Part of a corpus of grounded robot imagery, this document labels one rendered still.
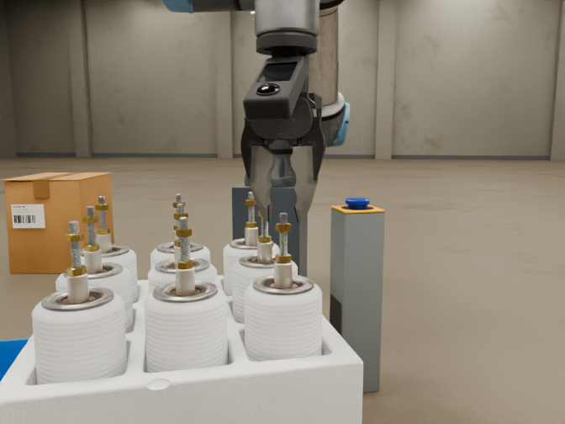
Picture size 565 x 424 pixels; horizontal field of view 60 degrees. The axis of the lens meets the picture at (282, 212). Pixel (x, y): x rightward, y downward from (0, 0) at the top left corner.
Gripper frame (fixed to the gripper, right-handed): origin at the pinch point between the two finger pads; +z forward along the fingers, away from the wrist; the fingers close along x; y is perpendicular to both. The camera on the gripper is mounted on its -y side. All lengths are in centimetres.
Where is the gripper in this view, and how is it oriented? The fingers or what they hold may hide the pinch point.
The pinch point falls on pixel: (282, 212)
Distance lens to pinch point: 58.4
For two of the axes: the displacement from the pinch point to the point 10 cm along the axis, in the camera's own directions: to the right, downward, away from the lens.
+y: 2.2, -1.5, 9.6
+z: 0.0, 9.9, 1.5
